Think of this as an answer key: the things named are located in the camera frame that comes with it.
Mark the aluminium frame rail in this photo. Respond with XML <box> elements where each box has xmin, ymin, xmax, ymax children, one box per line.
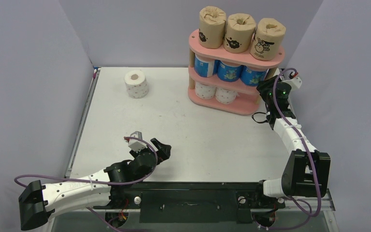
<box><xmin>43</xmin><ymin>188</ymin><xmax>337</xmax><ymax>232</ymax></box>

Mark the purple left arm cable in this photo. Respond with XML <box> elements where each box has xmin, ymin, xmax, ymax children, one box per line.
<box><xmin>14</xmin><ymin>137</ymin><xmax>159</xmax><ymax>232</ymax></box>

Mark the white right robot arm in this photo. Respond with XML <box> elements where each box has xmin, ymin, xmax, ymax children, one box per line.
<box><xmin>253</xmin><ymin>77</ymin><xmax>330</xmax><ymax>206</ymax></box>

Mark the white floral roll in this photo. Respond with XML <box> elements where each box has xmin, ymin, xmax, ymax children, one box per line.
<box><xmin>215</xmin><ymin>87</ymin><xmax>238</xmax><ymax>104</ymax></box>
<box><xmin>124</xmin><ymin>70</ymin><xmax>149</xmax><ymax>99</ymax></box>
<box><xmin>195</xmin><ymin>82</ymin><xmax>216</xmax><ymax>100</ymax></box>

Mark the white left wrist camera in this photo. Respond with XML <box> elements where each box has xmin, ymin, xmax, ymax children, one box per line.
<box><xmin>124</xmin><ymin>131</ymin><xmax>147</xmax><ymax>153</ymax></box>

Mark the brown wrapped roll on shelf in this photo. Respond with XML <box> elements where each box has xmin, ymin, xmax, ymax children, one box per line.
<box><xmin>199</xmin><ymin>6</ymin><xmax>227</xmax><ymax>49</ymax></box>

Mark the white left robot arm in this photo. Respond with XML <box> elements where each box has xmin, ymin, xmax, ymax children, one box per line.
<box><xmin>18</xmin><ymin>135</ymin><xmax>172</xmax><ymax>231</ymax></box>

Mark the blue roll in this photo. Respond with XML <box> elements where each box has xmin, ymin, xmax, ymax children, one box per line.
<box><xmin>240</xmin><ymin>66</ymin><xmax>268</xmax><ymax>86</ymax></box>
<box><xmin>217</xmin><ymin>60</ymin><xmax>243</xmax><ymax>82</ymax></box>
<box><xmin>194</xmin><ymin>55</ymin><xmax>219</xmax><ymax>77</ymax></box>

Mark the pink three-tier wooden shelf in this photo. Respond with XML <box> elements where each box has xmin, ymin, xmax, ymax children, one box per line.
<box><xmin>188</xmin><ymin>30</ymin><xmax>285</xmax><ymax>116</ymax></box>

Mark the brown paper roll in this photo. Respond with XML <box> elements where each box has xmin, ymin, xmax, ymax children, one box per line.
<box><xmin>223</xmin><ymin>13</ymin><xmax>257</xmax><ymax>54</ymax></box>

